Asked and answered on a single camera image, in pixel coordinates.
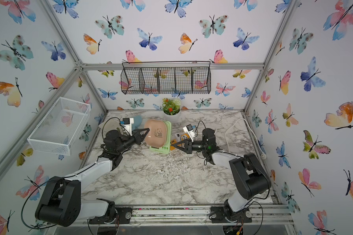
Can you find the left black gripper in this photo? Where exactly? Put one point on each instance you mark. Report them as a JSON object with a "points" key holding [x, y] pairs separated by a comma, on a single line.
{"points": [[137, 137]]}

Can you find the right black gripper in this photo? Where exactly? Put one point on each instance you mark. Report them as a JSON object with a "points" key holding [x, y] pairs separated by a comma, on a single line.
{"points": [[188, 149]]}

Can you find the white charger adapter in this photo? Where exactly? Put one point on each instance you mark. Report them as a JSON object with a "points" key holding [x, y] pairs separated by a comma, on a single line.
{"points": [[181, 137]]}

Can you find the green electronic scale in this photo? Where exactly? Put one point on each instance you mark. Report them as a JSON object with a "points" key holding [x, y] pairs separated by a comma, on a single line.
{"points": [[167, 147]]}

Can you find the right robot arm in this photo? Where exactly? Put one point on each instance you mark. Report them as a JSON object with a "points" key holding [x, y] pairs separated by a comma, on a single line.
{"points": [[249, 176]]}

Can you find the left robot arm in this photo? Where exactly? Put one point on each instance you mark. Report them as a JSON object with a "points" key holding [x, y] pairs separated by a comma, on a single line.
{"points": [[61, 202]]}

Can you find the pink square plate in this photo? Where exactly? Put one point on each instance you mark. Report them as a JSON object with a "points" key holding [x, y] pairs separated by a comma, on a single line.
{"points": [[156, 138]]}

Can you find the light blue dustpan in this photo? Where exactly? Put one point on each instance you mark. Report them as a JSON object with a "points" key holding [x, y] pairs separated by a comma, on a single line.
{"points": [[137, 122]]}

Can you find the beige cloth green stripes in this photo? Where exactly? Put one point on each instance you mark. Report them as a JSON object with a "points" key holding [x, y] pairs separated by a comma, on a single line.
{"points": [[110, 124]]}

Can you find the potted plant white pot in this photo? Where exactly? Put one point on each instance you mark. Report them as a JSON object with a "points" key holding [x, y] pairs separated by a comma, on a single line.
{"points": [[171, 108]]}

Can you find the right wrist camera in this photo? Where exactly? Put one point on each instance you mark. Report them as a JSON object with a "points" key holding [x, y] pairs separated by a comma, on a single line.
{"points": [[190, 130]]}

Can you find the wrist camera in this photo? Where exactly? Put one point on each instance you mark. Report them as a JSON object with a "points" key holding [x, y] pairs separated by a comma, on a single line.
{"points": [[127, 123], [190, 130]]}

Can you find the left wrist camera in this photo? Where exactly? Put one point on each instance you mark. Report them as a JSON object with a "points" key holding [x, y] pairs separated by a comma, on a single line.
{"points": [[127, 123]]}

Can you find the black wire wall basket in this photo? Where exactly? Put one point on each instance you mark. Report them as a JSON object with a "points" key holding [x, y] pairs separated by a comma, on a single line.
{"points": [[166, 78]]}

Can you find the white mesh wall basket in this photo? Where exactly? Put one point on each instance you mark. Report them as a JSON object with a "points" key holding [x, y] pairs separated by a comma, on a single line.
{"points": [[58, 129]]}

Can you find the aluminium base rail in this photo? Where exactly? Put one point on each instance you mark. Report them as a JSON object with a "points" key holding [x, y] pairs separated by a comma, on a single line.
{"points": [[255, 214]]}

